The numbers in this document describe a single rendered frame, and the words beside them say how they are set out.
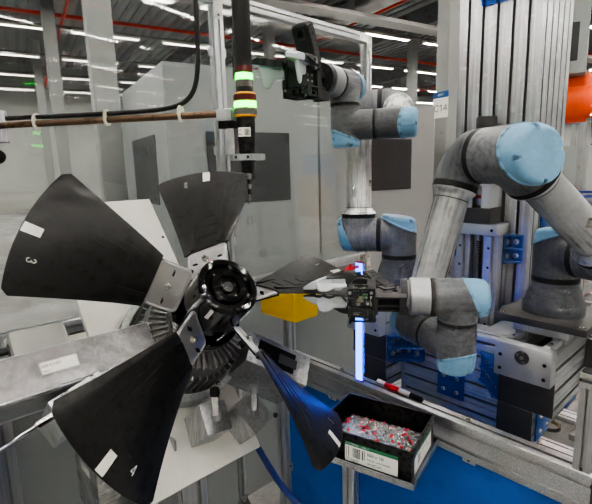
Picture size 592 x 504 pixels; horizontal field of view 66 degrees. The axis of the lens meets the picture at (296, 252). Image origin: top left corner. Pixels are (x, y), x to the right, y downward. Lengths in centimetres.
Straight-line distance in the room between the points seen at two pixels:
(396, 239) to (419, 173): 401
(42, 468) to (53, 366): 84
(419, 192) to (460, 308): 466
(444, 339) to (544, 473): 33
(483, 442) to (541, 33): 110
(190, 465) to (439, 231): 70
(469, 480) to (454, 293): 49
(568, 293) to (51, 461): 155
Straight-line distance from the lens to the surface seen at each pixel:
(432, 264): 103
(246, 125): 91
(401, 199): 536
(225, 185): 107
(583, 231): 114
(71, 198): 88
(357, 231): 155
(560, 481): 111
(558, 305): 134
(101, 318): 107
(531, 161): 95
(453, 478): 126
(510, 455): 113
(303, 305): 137
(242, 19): 95
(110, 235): 87
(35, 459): 168
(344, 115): 120
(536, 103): 154
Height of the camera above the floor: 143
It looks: 10 degrees down
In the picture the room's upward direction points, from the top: 2 degrees counter-clockwise
